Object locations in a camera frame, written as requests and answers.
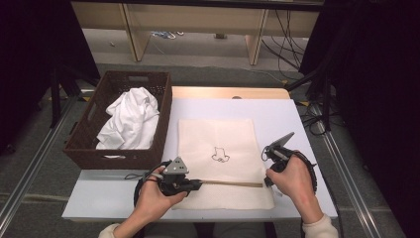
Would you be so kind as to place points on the person's right hand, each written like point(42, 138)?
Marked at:
point(297, 181)

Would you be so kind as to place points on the cream mesh laundry bag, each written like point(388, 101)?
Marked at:
point(214, 135)

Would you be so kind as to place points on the beige wooden desk frame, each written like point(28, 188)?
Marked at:
point(198, 16)

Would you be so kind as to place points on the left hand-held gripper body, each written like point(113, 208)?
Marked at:
point(176, 167)

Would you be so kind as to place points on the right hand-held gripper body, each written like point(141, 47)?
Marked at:
point(279, 155)

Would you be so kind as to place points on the aluminium floor rail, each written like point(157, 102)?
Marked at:
point(360, 205)
point(33, 168)

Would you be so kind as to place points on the black metal stand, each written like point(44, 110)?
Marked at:
point(55, 99)
point(325, 99)

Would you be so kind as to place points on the white garment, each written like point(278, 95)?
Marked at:
point(132, 119)

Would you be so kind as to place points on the black curtain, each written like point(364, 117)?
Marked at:
point(33, 66)
point(379, 99)

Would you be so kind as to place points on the person's grey trousers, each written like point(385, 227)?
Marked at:
point(241, 231)

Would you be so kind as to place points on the brown woven basket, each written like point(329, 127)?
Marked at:
point(89, 155)

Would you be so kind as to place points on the white table board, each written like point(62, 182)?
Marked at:
point(280, 112)

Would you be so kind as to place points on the person's left hand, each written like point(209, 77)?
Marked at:
point(152, 201)

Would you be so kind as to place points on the wooden table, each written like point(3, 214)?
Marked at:
point(204, 92)

